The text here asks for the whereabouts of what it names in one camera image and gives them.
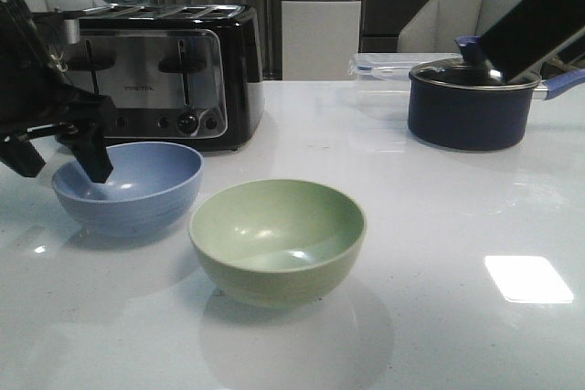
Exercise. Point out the grey chair right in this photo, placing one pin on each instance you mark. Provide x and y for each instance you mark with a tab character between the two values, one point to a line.
438	23

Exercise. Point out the clear plastic food container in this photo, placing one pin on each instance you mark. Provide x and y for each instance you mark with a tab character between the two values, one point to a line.
381	84

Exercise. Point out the black silver toaster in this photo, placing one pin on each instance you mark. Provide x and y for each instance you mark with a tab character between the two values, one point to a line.
189	74

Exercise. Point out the dark blue saucepan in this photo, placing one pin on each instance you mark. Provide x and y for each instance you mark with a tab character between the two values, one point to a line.
479	119

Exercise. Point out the green bowl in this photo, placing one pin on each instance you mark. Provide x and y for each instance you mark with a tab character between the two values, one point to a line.
277	243

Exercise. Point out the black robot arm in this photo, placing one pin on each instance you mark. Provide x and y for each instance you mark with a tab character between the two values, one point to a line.
532	32

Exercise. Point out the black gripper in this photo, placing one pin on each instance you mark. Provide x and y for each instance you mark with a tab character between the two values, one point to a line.
37	100

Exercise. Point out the blue bowl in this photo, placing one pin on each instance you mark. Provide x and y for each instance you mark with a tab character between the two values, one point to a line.
151	186

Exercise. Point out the glass saucepan lid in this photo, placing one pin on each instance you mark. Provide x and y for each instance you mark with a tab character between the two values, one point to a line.
470	70

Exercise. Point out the white cabinet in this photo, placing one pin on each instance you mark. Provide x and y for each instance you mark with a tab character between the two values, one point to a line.
319	37

